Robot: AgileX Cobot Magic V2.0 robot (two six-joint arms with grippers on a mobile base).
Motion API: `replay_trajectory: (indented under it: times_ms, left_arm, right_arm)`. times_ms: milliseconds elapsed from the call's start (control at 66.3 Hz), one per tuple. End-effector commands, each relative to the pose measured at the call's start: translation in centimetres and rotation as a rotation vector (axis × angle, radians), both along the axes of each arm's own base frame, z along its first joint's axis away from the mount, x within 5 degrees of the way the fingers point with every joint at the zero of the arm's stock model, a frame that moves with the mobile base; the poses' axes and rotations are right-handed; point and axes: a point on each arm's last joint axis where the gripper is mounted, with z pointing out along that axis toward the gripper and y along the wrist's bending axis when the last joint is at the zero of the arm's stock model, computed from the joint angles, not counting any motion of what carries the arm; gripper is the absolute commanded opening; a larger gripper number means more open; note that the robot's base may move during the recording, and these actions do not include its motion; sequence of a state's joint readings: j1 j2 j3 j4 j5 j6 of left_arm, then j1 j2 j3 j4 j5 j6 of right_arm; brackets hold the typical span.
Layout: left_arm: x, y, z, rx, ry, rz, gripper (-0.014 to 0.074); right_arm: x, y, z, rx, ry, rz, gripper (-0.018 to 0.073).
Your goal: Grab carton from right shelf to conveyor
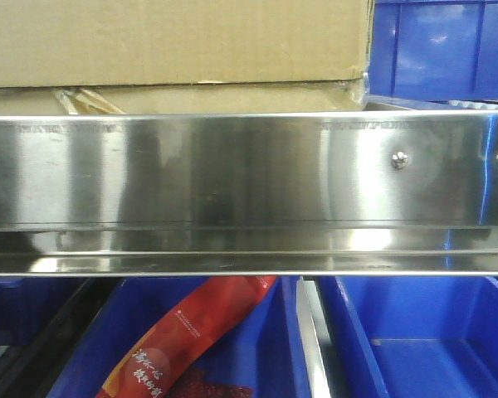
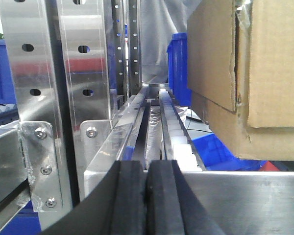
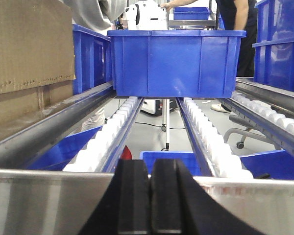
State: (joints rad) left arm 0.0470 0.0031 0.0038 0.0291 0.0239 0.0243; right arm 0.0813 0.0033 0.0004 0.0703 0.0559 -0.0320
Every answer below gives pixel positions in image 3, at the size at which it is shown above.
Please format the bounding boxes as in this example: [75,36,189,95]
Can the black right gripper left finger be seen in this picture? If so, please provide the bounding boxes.
[78,159,150,235]

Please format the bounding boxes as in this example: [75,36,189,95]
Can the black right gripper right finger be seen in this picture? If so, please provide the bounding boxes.
[151,159,261,235]

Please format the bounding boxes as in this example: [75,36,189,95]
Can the brown cardboard carton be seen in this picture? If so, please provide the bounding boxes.
[0,0,75,125]

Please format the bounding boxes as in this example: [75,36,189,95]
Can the lower blue bin centre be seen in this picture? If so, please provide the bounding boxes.
[139,150,202,177]

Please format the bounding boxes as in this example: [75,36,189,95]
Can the red snack packet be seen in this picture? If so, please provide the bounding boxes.
[120,145,132,160]

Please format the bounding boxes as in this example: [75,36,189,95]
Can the left white roller track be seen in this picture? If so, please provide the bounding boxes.
[63,96,139,172]

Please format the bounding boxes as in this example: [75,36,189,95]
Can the white roller track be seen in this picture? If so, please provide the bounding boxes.
[220,93,294,157]
[63,96,139,172]
[176,97,253,179]

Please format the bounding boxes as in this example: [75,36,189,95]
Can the middle white roller track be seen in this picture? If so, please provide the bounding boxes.
[176,97,253,179]

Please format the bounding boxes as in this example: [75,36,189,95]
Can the lower blue bin left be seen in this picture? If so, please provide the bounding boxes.
[26,126,102,171]

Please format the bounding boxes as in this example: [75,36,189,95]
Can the grey office chair base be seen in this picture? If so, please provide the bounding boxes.
[223,115,281,150]

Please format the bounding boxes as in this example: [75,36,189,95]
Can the lower blue bin right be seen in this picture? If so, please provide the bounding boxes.
[240,150,294,180]

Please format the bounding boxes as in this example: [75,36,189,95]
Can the steel lane divider left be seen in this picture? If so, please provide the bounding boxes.
[0,81,116,169]

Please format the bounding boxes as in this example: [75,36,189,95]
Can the steel lane divider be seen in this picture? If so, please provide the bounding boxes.
[0,81,116,169]
[236,77,294,119]

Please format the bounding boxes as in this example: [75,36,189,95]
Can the right white roller track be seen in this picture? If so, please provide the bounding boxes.
[220,93,294,157]

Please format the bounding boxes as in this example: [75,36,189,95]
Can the blue plastic bin centre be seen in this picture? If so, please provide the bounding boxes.
[108,30,246,98]

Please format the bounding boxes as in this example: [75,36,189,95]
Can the blue plastic bin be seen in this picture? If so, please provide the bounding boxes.
[73,24,112,94]
[108,30,246,98]

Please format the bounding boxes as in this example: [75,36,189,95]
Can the steel lane divider right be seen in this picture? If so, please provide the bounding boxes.
[236,77,294,119]

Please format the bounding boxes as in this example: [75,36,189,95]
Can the blue plastic bin left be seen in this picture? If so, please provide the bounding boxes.
[73,24,112,94]

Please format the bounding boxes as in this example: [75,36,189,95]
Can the blue stacked bins right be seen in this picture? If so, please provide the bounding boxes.
[253,0,294,92]

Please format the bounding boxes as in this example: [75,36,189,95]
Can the blue bin on cart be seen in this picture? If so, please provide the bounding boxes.
[173,7,210,20]

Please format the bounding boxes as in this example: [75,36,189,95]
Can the white robot head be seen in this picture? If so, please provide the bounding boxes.
[124,0,168,31]

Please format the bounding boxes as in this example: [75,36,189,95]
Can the person in grey shirt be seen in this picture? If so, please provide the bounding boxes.
[59,0,127,135]

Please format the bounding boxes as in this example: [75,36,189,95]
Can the person in dark clothes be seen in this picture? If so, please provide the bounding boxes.
[160,0,258,114]

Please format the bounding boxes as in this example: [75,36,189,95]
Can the steel shelf front rail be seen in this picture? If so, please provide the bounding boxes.
[0,169,294,235]

